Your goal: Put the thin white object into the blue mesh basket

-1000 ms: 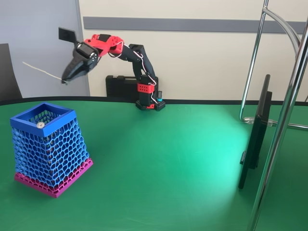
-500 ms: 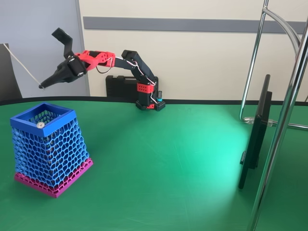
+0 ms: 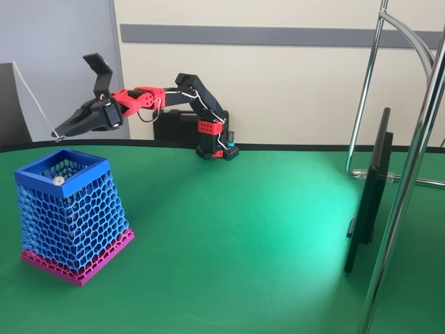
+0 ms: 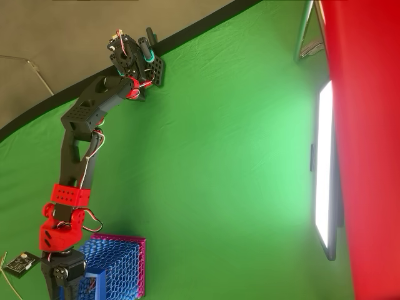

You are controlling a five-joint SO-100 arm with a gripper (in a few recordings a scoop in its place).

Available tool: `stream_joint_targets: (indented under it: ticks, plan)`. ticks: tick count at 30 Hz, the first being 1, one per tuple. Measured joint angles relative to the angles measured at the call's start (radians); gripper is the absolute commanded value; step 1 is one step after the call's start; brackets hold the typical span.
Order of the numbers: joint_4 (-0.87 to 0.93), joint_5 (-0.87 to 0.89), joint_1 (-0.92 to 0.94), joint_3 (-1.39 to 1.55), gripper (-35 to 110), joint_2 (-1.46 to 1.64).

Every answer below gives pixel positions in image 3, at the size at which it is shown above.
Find blue and pink lattice basket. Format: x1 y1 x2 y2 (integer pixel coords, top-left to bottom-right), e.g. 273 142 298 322
14 147 136 287

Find black plastic case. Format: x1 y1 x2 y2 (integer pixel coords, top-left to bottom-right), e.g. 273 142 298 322
152 108 202 142

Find green cloth with black edge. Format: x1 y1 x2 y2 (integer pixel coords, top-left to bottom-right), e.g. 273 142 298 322
0 138 445 334

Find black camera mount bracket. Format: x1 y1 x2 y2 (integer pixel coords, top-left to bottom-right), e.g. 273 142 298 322
82 52 114 102

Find grey wall rail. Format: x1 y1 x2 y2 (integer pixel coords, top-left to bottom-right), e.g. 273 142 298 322
119 23 444 50

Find chrome tube frame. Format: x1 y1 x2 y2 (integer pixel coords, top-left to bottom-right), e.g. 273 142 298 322
344 0 445 334

